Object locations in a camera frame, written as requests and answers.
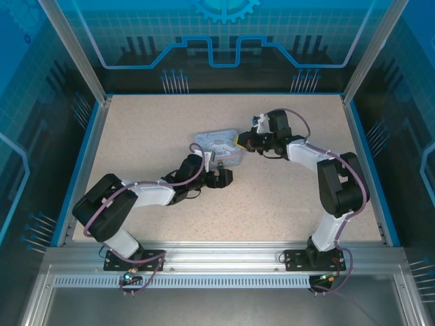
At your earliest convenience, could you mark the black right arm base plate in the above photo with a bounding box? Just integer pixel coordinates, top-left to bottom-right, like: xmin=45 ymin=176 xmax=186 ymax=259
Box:
xmin=283 ymin=249 xmax=347 ymax=272

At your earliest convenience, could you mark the left connector board with LEDs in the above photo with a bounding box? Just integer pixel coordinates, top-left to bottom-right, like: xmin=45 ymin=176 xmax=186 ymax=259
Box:
xmin=118 ymin=270 xmax=143 ymax=287

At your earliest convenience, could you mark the blue printed back panel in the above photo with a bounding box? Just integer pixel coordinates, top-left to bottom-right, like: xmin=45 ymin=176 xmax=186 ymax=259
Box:
xmin=43 ymin=0 xmax=398 ymax=95

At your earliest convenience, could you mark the aluminium side rail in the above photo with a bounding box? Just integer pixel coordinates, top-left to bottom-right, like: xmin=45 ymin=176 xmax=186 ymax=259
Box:
xmin=56 ymin=96 xmax=115 ymax=247
xmin=341 ymin=94 xmax=402 ymax=247

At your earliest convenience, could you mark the aluminium mounting rail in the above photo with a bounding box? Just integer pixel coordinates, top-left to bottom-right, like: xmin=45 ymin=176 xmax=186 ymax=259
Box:
xmin=43 ymin=241 xmax=405 ymax=276

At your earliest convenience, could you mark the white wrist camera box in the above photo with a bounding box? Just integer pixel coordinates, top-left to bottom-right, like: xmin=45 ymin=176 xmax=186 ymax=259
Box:
xmin=203 ymin=151 xmax=217 ymax=172
xmin=250 ymin=113 xmax=271 ymax=135

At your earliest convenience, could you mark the connector board with leds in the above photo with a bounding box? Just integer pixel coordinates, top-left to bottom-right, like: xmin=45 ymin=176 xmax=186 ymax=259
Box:
xmin=118 ymin=270 xmax=143 ymax=287
xmin=317 ymin=271 xmax=343 ymax=285

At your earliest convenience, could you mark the right connector board with LEDs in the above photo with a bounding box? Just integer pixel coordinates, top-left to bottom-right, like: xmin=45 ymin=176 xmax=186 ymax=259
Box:
xmin=317 ymin=271 xmax=343 ymax=285

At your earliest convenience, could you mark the slotted grey cable duct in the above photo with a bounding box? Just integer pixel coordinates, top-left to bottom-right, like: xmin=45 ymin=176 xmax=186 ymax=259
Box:
xmin=53 ymin=275 xmax=314 ymax=289

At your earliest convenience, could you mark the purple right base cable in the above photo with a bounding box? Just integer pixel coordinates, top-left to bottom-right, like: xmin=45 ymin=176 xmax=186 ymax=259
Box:
xmin=307 ymin=247 xmax=354 ymax=297

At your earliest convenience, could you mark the steel bottom tray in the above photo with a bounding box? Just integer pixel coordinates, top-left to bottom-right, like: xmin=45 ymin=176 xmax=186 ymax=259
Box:
xmin=20 ymin=288 xmax=429 ymax=326

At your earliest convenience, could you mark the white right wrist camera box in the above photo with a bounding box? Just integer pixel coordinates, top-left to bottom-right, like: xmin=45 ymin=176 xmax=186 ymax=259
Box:
xmin=250 ymin=113 xmax=271 ymax=135

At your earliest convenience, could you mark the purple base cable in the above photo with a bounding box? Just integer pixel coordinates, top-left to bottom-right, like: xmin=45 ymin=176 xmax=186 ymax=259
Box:
xmin=118 ymin=251 xmax=167 ymax=296
xmin=307 ymin=247 xmax=354 ymax=297

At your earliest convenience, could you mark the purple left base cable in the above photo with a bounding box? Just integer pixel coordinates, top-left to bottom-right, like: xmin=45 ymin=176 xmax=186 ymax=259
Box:
xmin=118 ymin=251 xmax=167 ymax=296

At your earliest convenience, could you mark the aluminium frame post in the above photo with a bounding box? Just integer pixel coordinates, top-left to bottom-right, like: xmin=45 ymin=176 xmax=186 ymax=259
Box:
xmin=341 ymin=0 xmax=408 ymax=106
xmin=37 ymin=0 xmax=115 ymax=106

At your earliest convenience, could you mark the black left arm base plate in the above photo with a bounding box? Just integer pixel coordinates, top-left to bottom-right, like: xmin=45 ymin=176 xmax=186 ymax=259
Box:
xmin=103 ymin=249 xmax=167 ymax=272

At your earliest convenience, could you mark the blue printed side panel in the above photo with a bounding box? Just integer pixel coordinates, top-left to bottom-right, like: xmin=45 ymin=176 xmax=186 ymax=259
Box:
xmin=353 ymin=0 xmax=435 ymax=306
xmin=0 ymin=0 xmax=103 ymax=326

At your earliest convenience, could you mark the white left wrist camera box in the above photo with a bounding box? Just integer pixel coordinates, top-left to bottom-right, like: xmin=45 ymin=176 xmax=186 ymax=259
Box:
xmin=203 ymin=151 xmax=217 ymax=172

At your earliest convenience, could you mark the pastel cartoon bunny tin box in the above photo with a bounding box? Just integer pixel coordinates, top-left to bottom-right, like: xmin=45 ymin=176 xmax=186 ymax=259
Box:
xmin=195 ymin=128 xmax=243 ymax=168

